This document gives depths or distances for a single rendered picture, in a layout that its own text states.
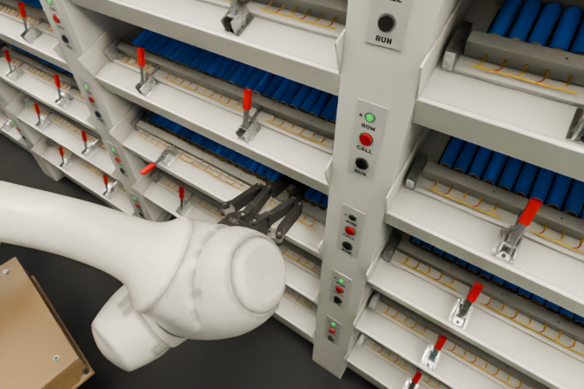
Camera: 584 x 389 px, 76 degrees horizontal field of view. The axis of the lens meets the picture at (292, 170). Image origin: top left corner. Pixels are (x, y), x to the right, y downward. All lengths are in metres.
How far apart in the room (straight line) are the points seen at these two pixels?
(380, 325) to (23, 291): 0.87
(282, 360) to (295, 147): 0.75
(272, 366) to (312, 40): 0.95
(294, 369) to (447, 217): 0.78
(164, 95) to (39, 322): 0.62
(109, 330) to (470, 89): 0.49
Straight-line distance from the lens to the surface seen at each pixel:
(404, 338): 0.90
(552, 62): 0.47
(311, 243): 0.75
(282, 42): 0.53
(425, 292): 0.73
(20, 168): 2.08
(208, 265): 0.36
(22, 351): 1.10
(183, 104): 0.78
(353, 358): 1.08
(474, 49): 0.48
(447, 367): 0.90
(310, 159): 0.62
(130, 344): 0.51
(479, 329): 0.73
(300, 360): 1.23
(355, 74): 0.46
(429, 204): 0.58
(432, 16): 0.41
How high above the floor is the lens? 1.16
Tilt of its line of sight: 44 degrees down
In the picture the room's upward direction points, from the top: straight up
